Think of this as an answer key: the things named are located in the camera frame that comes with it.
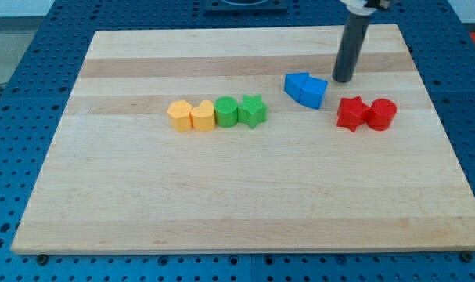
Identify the white rod mount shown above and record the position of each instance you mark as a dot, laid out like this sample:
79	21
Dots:
366	7

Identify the red star block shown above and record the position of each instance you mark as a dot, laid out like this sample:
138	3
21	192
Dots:
351	113

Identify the wooden board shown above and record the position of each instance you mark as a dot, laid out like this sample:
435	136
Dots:
118	179

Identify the green cylinder block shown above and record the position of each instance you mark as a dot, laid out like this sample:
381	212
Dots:
226	113

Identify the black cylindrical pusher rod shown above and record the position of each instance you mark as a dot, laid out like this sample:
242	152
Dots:
350	47

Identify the blue cube block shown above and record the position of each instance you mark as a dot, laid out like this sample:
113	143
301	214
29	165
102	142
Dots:
312	93

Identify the green star block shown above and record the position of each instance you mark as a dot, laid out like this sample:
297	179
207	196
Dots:
252	111

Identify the red cylinder block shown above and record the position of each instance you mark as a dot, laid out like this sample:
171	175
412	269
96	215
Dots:
381	115

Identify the yellow heart block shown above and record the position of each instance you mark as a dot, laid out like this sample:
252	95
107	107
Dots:
203	116

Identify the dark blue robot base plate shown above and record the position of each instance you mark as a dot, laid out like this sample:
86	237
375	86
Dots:
244	6

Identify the yellow pentagon block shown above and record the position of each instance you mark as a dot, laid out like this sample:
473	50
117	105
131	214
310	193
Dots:
179	113

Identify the blue triangle block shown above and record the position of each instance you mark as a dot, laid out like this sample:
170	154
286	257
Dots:
294	83

